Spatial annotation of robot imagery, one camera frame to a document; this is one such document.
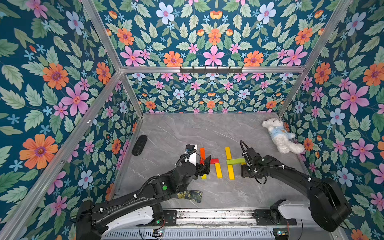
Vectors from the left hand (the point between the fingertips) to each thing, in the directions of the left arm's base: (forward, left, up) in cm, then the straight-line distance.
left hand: (205, 156), depth 70 cm
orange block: (+16, 0, -26) cm, 31 cm away
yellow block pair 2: (0, -16, -23) cm, 28 cm away
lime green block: (+7, -19, -23) cm, 30 cm away
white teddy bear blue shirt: (+18, -52, -16) cm, 57 cm away
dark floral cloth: (-12, +7, -20) cm, 25 cm away
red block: (+8, -6, -23) cm, 25 cm away
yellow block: (-2, +1, -22) cm, 22 cm away
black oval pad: (+23, +42, -20) cm, 52 cm away
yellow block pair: (+13, -16, -22) cm, 30 cm away
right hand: (-1, -25, -21) cm, 33 cm away
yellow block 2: (+1, -8, -22) cm, 24 cm away
